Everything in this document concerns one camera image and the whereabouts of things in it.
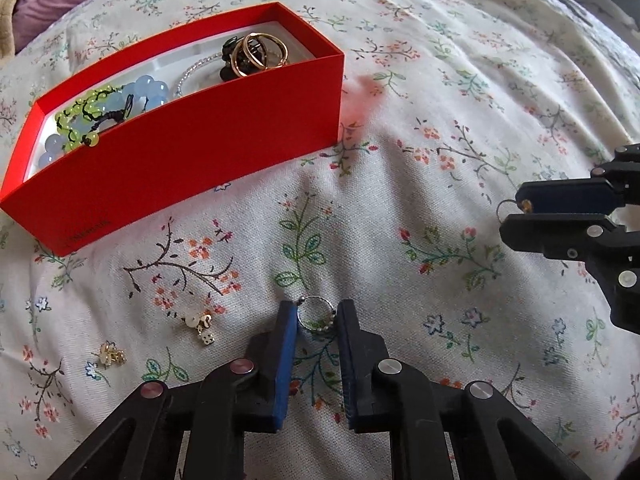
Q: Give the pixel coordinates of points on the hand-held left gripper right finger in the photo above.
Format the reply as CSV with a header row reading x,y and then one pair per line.
x,y
347,365

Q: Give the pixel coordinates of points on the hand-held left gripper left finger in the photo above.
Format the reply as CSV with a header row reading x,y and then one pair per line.
x,y
285,360

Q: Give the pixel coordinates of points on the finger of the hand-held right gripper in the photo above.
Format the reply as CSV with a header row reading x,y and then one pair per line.
x,y
555,232
565,196

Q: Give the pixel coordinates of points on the thin silver hoop earring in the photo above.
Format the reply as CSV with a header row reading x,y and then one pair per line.
x,y
525,205

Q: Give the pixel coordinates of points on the red cardboard box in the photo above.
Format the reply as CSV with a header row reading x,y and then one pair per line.
x,y
175,160

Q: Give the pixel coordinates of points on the white pearl gold earring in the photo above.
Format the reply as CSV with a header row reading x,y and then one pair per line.
x,y
191,320

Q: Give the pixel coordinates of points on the floral bedsheet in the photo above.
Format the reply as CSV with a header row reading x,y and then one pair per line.
x,y
450,110

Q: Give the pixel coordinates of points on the gold flower earring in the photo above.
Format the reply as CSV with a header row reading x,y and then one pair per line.
x,y
107,355

